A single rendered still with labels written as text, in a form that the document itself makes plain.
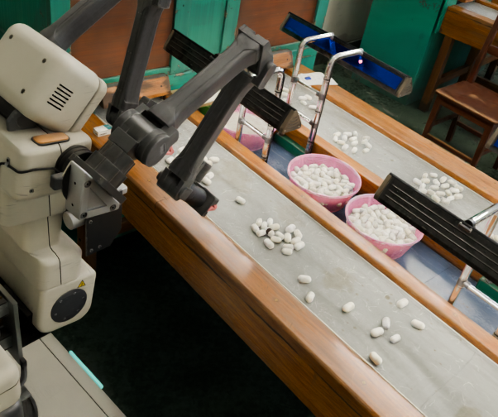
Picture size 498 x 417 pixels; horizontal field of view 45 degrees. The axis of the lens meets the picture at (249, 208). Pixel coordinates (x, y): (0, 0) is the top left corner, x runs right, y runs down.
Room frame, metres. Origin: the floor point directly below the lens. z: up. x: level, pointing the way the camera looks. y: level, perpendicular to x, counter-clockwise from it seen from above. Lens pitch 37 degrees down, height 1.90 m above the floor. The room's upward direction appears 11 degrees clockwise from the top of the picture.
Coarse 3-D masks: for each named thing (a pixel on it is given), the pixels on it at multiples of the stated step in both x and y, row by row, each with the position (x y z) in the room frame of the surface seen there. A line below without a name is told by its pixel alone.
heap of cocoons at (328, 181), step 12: (300, 168) 1.88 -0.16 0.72; (312, 168) 1.86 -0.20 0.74; (324, 168) 1.88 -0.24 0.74; (336, 168) 1.89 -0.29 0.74; (300, 180) 1.77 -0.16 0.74; (312, 180) 1.78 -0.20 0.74; (324, 180) 1.80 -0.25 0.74; (336, 180) 1.81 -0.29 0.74; (348, 180) 1.85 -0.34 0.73; (324, 192) 1.73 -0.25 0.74; (336, 192) 1.74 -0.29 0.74; (348, 192) 1.78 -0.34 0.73; (324, 204) 1.68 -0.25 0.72
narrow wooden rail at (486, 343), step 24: (168, 96) 2.15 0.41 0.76; (192, 120) 2.02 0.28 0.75; (240, 144) 1.89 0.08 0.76; (264, 168) 1.77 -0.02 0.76; (288, 192) 1.65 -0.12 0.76; (312, 216) 1.57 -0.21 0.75; (360, 240) 1.47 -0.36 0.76; (384, 264) 1.38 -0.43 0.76; (408, 288) 1.30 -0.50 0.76; (432, 312) 1.24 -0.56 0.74; (456, 312) 1.23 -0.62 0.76; (480, 336) 1.16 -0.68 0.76
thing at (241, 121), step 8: (248, 72) 1.74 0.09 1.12; (280, 72) 1.81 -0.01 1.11; (280, 80) 1.83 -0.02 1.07; (280, 88) 1.83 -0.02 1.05; (280, 96) 1.83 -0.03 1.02; (240, 112) 1.93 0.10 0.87; (240, 120) 1.93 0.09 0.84; (240, 128) 1.93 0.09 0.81; (256, 128) 1.89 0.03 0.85; (272, 128) 1.83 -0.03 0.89; (240, 136) 1.93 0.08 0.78; (264, 136) 1.84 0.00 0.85; (272, 136) 1.83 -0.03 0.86; (264, 144) 1.83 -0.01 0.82; (264, 152) 1.83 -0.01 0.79; (264, 160) 1.83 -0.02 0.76
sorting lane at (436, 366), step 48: (240, 192) 1.63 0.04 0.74; (240, 240) 1.38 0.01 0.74; (336, 240) 1.48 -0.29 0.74; (288, 288) 1.22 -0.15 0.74; (336, 288) 1.26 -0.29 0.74; (384, 288) 1.30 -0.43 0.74; (384, 336) 1.11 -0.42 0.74; (432, 336) 1.15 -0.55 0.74; (432, 384) 0.99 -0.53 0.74; (480, 384) 1.02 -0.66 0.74
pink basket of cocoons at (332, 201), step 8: (296, 160) 1.87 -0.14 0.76; (304, 160) 1.90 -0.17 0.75; (312, 160) 1.91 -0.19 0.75; (320, 160) 1.92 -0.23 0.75; (328, 160) 1.92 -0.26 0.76; (336, 160) 1.92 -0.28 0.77; (288, 168) 1.79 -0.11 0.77; (344, 168) 1.89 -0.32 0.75; (352, 168) 1.88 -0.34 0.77; (352, 176) 1.85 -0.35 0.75; (296, 184) 1.71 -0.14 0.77; (360, 184) 1.78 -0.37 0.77; (312, 192) 1.67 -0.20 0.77; (320, 200) 1.68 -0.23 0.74; (328, 200) 1.68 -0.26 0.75; (336, 200) 1.68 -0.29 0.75; (344, 200) 1.71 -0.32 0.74; (328, 208) 1.69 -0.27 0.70; (336, 208) 1.71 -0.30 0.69
